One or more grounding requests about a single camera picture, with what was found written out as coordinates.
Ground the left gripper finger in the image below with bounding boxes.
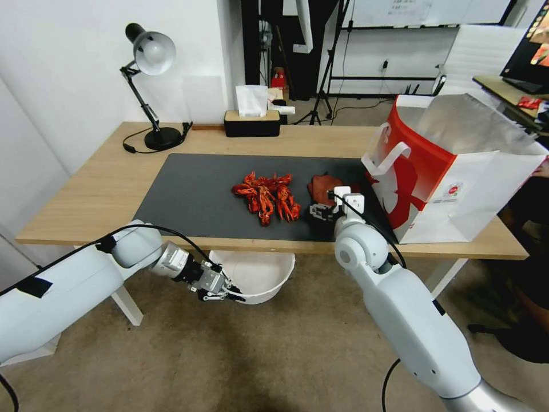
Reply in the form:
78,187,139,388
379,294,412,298
216,264,236,290
197,289,246,304

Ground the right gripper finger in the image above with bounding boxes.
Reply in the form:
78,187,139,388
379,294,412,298
308,204,335,223

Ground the dark red towel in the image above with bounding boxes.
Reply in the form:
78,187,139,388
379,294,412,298
306,173,362,208

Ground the white round plastic container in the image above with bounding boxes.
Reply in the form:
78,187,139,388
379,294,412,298
209,250,297,306

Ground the red white takeout bag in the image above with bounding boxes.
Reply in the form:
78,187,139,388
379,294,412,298
361,93,549,245

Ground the black table mat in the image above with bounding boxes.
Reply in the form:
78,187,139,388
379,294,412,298
132,153,397,244

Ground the black tissue box wooden lid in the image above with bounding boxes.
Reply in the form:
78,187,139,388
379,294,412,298
224,109,282,138

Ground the black tripod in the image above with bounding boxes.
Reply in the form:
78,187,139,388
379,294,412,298
295,0,352,126

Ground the wooden table with white legs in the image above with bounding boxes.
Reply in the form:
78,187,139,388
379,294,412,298
15,121,531,328

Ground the white tissue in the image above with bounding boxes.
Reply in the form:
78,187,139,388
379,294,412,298
234,85,268,118

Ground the red cardboard box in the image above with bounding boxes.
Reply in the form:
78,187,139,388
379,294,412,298
270,66,291,102

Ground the olive side desk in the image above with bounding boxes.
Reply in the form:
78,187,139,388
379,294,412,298
471,74,549,137

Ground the whiteboard on black stand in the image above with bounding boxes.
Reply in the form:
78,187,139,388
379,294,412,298
330,0,518,96

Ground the black desk lamp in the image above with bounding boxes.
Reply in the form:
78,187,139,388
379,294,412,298
120,22,184,152

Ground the black laptop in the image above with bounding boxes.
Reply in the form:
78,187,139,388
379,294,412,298
499,8,549,93

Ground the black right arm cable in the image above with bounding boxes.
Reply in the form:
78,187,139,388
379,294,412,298
328,191,407,412

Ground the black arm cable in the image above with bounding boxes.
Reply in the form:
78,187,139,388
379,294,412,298
0,224,230,297
328,191,407,412

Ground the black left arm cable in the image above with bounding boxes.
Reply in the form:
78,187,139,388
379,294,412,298
0,224,230,297

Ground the black lamp cable with switch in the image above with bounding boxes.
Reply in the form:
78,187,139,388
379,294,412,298
123,124,189,156

